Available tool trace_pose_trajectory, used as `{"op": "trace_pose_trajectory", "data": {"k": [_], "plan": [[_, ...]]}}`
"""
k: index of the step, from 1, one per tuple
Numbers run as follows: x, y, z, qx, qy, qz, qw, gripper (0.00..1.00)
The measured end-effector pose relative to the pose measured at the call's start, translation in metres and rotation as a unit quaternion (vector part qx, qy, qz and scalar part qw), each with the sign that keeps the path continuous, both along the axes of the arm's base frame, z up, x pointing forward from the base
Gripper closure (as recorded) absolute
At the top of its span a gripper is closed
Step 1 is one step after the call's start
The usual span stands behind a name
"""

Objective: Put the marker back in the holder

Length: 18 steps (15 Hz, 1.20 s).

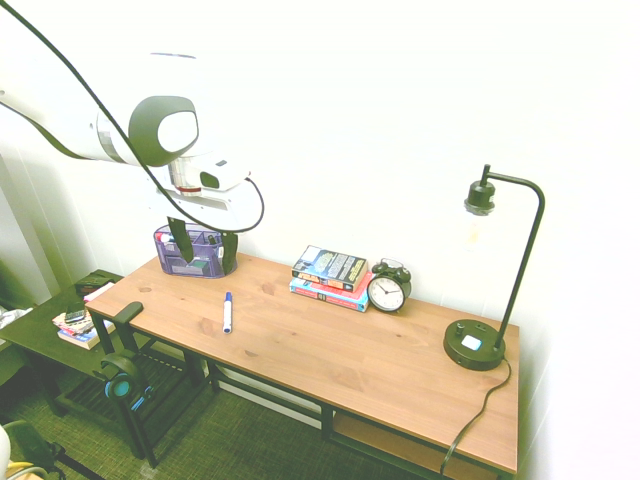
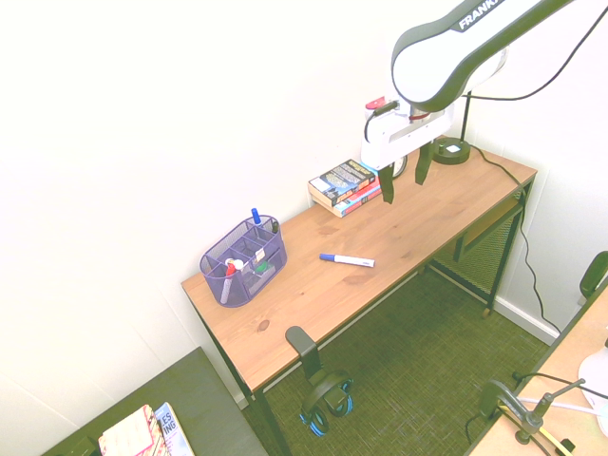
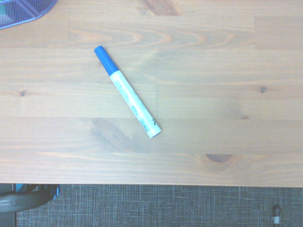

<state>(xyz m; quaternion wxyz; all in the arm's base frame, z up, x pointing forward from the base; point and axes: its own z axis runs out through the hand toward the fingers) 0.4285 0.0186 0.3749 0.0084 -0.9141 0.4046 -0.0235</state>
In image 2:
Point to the white marker blue cap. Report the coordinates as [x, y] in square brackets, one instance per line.
[349, 260]

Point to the blue marker standing upright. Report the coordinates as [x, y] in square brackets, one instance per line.
[255, 216]

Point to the light wood table black edge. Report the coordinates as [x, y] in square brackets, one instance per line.
[565, 351]

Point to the green item in organizer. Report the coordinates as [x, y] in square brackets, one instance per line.
[260, 269]

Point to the black headphone hanger hook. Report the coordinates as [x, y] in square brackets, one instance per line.
[304, 354]

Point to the black lamp base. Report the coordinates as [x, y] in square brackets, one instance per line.
[451, 152]

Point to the black office chair back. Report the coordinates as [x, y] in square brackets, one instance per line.
[594, 275]

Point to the red spined book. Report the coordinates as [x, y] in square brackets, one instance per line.
[361, 195]

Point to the black paperback book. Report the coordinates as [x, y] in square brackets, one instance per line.
[342, 175]

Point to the small round desk clock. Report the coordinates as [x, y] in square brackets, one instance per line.
[402, 166]

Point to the light blue paperback book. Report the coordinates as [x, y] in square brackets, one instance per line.
[172, 427]

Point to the wooden desk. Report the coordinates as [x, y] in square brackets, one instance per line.
[261, 414]

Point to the pink patterned notebook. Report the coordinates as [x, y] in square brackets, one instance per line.
[128, 432]

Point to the black blue headphones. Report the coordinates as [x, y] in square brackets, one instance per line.
[323, 390]

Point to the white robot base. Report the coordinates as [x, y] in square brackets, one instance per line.
[596, 380]

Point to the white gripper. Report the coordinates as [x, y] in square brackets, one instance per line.
[380, 142]

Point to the black side table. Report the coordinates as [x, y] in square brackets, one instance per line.
[190, 394]

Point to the purple mesh desk organizer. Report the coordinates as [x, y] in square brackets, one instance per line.
[214, 281]

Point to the grey metal clamp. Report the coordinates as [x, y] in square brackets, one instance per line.
[503, 394]

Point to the orange cap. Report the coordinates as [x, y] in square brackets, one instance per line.
[230, 271]

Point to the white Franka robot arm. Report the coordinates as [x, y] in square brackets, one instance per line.
[427, 62]

